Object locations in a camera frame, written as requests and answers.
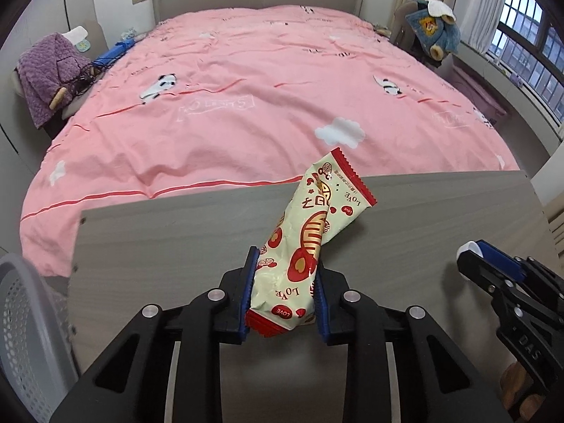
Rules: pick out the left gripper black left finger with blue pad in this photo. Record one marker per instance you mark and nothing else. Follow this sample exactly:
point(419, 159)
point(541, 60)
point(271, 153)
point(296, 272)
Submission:
point(158, 348)

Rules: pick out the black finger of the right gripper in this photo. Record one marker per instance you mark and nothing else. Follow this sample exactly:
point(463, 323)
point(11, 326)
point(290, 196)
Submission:
point(492, 270)

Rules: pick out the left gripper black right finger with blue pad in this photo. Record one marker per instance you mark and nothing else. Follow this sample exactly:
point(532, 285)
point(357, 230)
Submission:
point(404, 352)

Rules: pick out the red cream snack wrapper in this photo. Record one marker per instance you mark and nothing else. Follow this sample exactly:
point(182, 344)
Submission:
point(327, 199)

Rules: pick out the grey perforated trash basket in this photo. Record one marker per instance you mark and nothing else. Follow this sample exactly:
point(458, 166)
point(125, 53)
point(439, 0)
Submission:
point(37, 363)

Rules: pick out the pink storage box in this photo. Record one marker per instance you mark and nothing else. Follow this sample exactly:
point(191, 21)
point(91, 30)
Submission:
point(486, 105)

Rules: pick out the window with grille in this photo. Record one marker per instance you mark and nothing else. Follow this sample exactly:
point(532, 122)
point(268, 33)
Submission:
point(526, 41)

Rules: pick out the chair right of bed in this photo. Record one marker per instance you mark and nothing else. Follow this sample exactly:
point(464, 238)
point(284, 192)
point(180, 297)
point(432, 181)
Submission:
point(404, 38)

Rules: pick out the pink bed duvet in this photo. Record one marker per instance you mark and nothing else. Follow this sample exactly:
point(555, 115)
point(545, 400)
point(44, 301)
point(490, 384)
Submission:
point(238, 98)

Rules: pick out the white sheer curtain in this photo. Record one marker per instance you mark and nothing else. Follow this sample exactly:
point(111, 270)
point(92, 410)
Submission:
point(478, 21)

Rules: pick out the purple knitted blanket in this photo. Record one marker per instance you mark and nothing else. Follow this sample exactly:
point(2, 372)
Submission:
point(51, 63)

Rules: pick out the grey chair left of bed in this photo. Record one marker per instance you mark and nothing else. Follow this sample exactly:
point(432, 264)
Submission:
point(85, 82)

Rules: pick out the white baby bottle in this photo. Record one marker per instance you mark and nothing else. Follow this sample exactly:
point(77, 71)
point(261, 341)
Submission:
point(78, 37)

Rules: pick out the wooden handle brush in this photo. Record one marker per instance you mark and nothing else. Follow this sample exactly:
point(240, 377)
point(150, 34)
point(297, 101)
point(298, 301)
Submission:
point(58, 98)

